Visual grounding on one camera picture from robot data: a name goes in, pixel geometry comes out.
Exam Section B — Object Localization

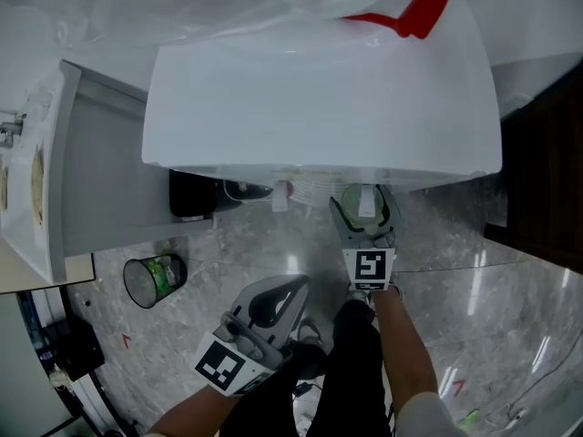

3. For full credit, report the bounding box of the person's left forearm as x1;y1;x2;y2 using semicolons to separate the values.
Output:
148;382;240;437

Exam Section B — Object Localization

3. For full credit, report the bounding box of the metal faucet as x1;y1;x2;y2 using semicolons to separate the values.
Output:
0;112;27;148

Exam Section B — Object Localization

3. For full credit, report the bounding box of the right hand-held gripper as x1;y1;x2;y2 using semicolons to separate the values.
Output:
329;185;402;293

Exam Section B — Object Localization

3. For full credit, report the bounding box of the person's leg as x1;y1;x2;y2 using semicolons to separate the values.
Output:
218;340;329;437
307;298;394;437

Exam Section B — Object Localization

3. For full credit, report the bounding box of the grey cabinet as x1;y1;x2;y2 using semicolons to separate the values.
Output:
47;59;220;282

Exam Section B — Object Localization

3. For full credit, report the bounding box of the black mesh waste bin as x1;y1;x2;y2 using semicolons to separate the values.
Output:
122;252;189;310

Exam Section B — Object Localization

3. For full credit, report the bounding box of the black box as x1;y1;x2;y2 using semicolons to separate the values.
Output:
169;169;243;221

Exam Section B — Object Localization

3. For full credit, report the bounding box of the dark wooden door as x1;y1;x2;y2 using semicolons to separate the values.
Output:
483;52;583;276

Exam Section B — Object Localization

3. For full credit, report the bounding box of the white sink counter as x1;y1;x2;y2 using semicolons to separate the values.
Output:
0;61;69;287

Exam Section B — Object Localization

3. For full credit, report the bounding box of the floor cable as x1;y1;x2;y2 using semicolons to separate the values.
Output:
482;343;583;428

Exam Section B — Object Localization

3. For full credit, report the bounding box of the white panel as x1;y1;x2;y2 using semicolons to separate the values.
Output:
0;290;77;437

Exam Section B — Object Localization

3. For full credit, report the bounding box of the red plastic scoop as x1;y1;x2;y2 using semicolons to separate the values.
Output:
341;0;455;41

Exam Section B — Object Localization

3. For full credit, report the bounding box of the clear green-tinted cup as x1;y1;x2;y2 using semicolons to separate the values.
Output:
341;183;389;237

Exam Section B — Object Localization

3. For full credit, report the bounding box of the green packet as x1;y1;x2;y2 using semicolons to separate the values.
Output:
148;258;177;293

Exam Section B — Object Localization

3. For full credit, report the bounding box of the black floor device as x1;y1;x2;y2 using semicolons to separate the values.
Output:
43;315;107;382

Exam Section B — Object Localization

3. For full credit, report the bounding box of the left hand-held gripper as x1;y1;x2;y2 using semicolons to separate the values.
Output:
194;274;311;398

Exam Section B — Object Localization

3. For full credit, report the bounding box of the person's left leg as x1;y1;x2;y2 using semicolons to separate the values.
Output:
218;340;329;437

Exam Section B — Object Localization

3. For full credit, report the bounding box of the person's white sleeve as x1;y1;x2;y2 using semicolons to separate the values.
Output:
398;391;471;437

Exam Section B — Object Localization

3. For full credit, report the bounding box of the small green item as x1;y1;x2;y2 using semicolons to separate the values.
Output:
458;408;482;430

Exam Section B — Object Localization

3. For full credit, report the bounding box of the clear plastic sheet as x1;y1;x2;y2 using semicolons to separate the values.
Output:
0;0;438;70

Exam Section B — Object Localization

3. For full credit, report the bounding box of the person's right leg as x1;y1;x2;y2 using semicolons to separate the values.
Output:
307;298;394;437

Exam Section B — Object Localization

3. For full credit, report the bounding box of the person's left shoe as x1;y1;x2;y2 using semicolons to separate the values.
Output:
296;318;323;352

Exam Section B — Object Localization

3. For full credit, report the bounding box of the person's right forearm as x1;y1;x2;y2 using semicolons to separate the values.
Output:
373;284;442;412

